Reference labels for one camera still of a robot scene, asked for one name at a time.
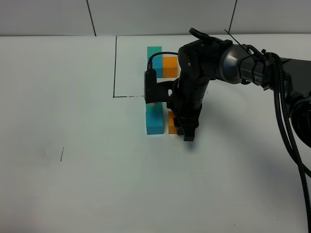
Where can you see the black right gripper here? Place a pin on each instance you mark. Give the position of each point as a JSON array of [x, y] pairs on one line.
[[189, 93]]

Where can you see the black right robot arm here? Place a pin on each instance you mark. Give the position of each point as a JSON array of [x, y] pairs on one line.
[[209, 58]]

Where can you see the orange template block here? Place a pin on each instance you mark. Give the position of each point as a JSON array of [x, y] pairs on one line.
[[169, 67]]

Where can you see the blue template block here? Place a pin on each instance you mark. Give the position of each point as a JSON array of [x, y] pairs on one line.
[[158, 66]]

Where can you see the green template block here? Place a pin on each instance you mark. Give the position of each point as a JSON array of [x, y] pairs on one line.
[[151, 50]]

